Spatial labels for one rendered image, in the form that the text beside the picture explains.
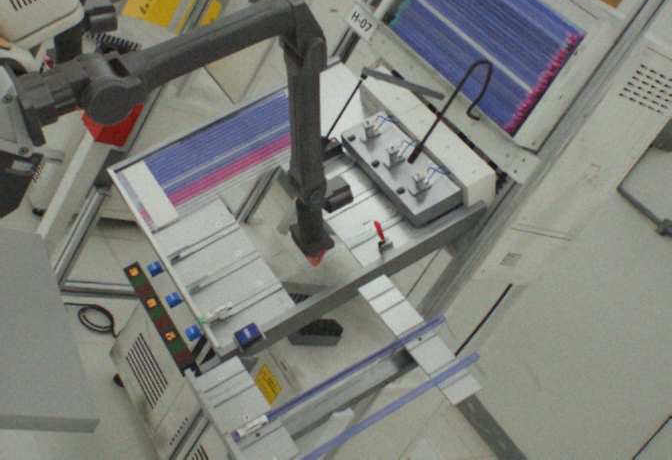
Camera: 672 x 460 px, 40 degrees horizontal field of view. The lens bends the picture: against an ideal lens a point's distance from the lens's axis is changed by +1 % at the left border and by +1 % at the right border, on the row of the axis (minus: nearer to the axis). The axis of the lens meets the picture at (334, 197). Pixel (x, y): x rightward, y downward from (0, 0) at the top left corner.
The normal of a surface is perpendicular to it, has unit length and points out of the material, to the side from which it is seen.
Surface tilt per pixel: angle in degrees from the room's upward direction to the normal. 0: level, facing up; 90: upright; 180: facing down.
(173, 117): 90
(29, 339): 0
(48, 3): 90
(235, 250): 45
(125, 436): 0
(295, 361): 0
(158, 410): 90
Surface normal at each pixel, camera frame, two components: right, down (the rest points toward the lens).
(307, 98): 0.50, 0.62
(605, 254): -0.69, -0.14
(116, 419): 0.51, -0.79
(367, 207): -0.14, -0.66
